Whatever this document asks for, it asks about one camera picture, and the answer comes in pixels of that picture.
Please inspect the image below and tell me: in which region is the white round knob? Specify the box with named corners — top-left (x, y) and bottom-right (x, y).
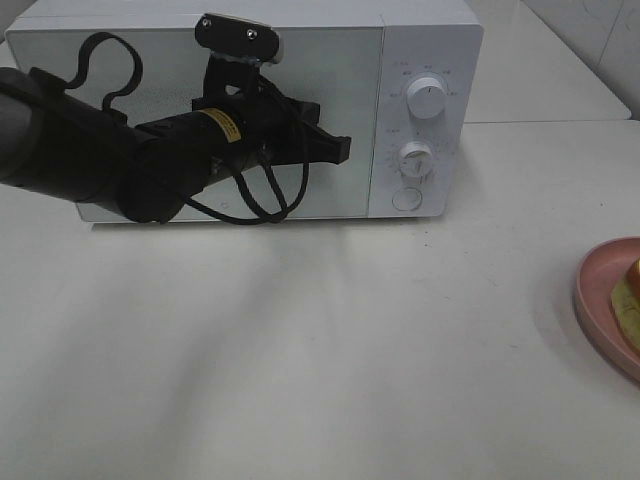
top-left (406, 72), bottom-right (447, 120)
top-left (396, 141), bottom-right (434, 179)

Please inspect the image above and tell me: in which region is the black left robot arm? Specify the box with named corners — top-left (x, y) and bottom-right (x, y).
top-left (1, 60), bottom-right (351, 225)

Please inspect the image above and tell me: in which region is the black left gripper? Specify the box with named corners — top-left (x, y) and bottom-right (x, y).
top-left (191, 52), bottom-right (351, 173)

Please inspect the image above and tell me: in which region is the round white door button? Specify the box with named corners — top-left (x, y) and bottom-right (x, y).
top-left (392, 187), bottom-right (423, 212)

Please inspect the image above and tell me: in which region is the white microwave oven body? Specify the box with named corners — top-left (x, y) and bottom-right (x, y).
top-left (5, 1), bottom-right (483, 218)

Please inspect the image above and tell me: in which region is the white bread sandwich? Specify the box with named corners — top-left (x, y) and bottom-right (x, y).
top-left (610, 259), bottom-right (639, 350)

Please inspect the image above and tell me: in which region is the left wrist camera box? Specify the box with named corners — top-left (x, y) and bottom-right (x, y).
top-left (194, 13), bottom-right (283, 64)

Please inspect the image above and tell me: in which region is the white microwave door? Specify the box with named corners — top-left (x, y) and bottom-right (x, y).
top-left (8, 26), bottom-right (381, 219)

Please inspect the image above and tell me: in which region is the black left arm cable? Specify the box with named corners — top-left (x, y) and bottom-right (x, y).
top-left (64, 32), bottom-right (310, 226)

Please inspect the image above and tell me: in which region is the pink round plate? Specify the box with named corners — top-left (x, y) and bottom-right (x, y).
top-left (573, 237), bottom-right (639, 384)

